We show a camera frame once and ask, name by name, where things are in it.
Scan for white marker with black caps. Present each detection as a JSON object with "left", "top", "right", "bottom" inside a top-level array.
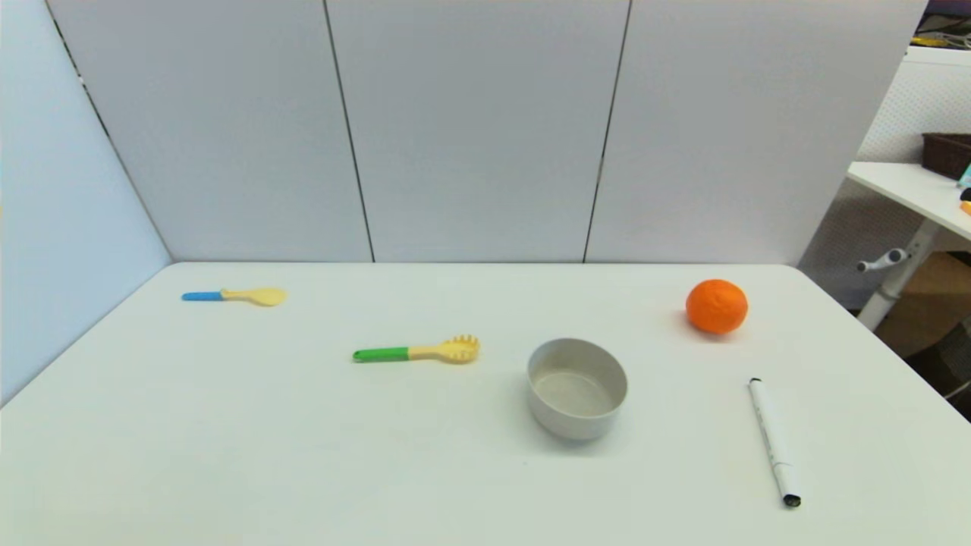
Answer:
[{"left": 748, "top": 377, "right": 803, "bottom": 508}]

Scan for grey round bowl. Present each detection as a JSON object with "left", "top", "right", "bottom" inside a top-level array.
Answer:
[{"left": 526, "top": 337, "right": 629, "bottom": 441}]

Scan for orange fruit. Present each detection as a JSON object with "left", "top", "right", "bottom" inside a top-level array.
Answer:
[{"left": 685, "top": 278, "right": 749, "bottom": 335}]

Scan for white side table leg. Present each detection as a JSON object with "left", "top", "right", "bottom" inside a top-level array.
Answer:
[{"left": 857, "top": 219, "right": 941, "bottom": 331}]

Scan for white side table top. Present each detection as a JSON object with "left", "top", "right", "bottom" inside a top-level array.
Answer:
[{"left": 847, "top": 161, "right": 971, "bottom": 242}]

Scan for brown cardboard box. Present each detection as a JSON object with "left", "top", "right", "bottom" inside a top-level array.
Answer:
[{"left": 875, "top": 251, "right": 971, "bottom": 358}]

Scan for white perforated panel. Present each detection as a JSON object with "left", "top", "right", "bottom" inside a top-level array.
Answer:
[{"left": 797, "top": 45, "right": 971, "bottom": 312}]

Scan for dark brown woven basket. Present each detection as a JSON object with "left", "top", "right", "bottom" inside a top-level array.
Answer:
[{"left": 921, "top": 132, "right": 971, "bottom": 181}]

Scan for yellow pasta fork green handle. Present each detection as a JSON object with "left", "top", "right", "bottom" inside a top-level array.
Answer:
[{"left": 353, "top": 334, "right": 481, "bottom": 365}]

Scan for yellow spoon blue handle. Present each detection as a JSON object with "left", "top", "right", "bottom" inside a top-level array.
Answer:
[{"left": 181, "top": 287, "right": 288, "bottom": 307}]

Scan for white table crank handle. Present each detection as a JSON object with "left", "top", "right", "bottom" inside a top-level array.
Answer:
[{"left": 856, "top": 248, "right": 910, "bottom": 274}]

